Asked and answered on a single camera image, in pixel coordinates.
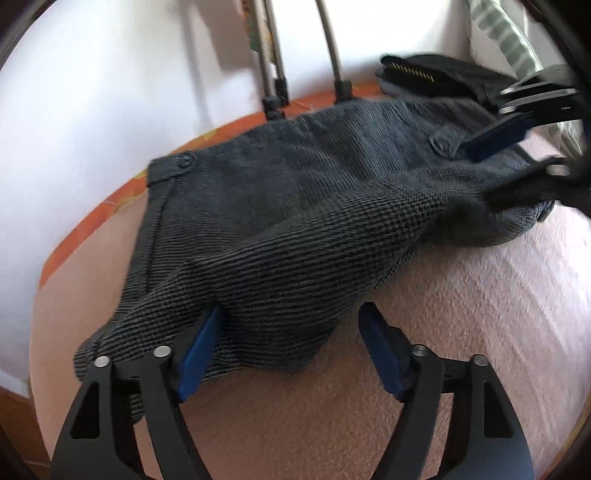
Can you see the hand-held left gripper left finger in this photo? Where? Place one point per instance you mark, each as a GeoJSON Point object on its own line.
{"type": "Point", "coordinates": [199, 353]}

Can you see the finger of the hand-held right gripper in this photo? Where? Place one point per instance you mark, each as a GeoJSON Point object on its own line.
{"type": "Point", "coordinates": [496, 136]}
{"type": "Point", "coordinates": [521, 187]}

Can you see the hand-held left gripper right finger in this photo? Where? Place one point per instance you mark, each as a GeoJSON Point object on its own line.
{"type": "Point", "coordinates": [379, 353]}

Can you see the dark grey pants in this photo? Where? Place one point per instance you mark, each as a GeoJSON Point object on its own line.
{"type": "Point", "coordinates": [286, 207]}

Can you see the black garment with zipper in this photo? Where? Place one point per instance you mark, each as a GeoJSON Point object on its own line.
{"type": "Point", "coordinates": [443, 74]}

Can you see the green striped white pillow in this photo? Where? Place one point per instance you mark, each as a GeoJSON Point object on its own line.
{"type": "Point", "coordinates": [508, 37]}

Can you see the metal frame leg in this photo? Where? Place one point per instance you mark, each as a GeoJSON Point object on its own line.
{"type": "Point", "coordinates": [340, 83]}
{"type": "Point", "coordinates": [277, 90]}

